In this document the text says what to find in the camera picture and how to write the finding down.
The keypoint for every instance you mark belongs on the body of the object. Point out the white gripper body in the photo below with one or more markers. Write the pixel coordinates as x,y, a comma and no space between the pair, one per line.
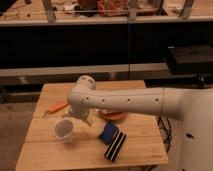
79,114

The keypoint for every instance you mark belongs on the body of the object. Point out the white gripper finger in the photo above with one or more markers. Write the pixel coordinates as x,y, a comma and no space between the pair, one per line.
67,115
88,121

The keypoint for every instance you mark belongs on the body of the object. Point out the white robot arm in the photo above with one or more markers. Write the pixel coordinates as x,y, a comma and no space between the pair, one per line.
193,107

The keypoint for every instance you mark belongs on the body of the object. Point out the orange carrot toy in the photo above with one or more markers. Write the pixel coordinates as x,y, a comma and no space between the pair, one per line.
55,108

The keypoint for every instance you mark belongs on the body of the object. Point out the blue sponge block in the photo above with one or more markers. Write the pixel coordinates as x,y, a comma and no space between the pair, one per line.
106,136

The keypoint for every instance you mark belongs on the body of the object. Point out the brown round plate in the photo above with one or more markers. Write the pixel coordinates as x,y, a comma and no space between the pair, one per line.
114,116

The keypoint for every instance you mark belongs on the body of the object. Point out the black white striped block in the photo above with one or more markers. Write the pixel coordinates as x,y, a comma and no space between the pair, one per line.
115,146

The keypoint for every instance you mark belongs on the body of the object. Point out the wooden folding table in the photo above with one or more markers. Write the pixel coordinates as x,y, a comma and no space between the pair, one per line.
42,151

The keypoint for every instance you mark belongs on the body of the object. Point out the long metal shelf bench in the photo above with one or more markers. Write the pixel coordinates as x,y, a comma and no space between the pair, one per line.
145,71

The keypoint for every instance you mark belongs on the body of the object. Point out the black box on shelf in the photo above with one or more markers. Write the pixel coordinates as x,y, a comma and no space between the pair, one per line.
190,59

